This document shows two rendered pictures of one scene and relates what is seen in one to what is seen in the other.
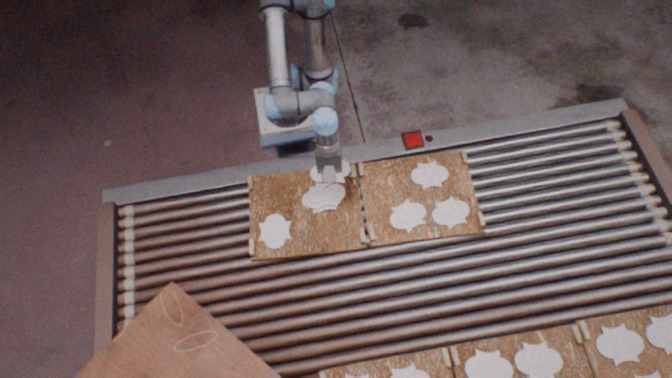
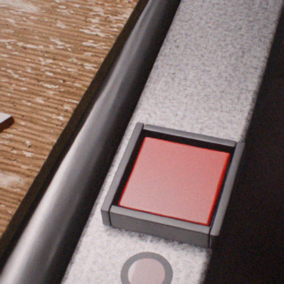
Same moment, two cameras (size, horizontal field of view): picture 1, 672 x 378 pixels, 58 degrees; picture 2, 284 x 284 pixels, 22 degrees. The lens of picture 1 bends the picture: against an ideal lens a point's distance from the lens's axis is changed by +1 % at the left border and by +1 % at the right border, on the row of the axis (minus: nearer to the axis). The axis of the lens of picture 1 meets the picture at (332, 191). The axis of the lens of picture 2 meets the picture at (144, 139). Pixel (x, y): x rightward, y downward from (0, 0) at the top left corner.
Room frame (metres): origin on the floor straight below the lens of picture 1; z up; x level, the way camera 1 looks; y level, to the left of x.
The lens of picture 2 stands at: (1.44, -0.60, 1.30)
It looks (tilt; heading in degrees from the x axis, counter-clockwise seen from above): 49 degrees down; 116
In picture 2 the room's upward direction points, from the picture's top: 5 degrees counter-clockwise
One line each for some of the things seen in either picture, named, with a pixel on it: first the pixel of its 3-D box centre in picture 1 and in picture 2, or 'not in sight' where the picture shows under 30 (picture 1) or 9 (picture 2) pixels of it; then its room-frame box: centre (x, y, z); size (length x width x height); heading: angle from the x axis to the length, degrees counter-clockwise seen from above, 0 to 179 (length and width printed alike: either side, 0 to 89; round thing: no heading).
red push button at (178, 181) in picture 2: (412, 140); (175, 184); (1.33, -0.33, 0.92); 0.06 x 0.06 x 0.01; 5
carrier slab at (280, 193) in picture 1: (305, 211); not in sight; (1.06, 0.11, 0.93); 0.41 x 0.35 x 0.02; 90
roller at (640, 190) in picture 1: (390, 236); not in sight; (0.94, -0.19, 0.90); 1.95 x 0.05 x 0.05; 95
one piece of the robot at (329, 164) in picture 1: (327, 161); not in sight; (1.08, 0.01, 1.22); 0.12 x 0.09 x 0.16; 175
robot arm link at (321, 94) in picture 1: (317, 102); not in sight; (1.20, 0.02, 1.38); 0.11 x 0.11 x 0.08; 0
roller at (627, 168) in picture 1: (384, 212); not in sight; (1.04, -0.18, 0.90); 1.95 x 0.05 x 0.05; 95
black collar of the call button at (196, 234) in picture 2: (412, 140); (175, 182); (1.33, -0.33, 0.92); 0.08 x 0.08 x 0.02; 5
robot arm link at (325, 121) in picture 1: (325, 126); not in sight; (1.10, 0.00, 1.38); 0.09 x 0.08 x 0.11; 0
